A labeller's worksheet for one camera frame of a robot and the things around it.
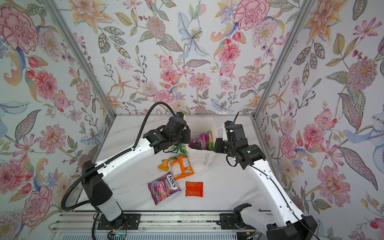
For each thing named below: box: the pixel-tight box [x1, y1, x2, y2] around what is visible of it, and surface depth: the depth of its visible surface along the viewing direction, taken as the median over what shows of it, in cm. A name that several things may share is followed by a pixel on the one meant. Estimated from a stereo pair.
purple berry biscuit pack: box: [188, 133, 209, 150], surface depth 90 cm
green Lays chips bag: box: [207, 130, 215, 151], surface depth 90 cm
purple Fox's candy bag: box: [147, 171, 181, 205], surface depth 84 cm
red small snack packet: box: [185, 181, 204, 198], surface depth 85 cm
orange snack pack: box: [169, 154, 195, 181], surface depth 92 cm
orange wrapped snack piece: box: [157, 159, 170, 172], surface depth 95 cm
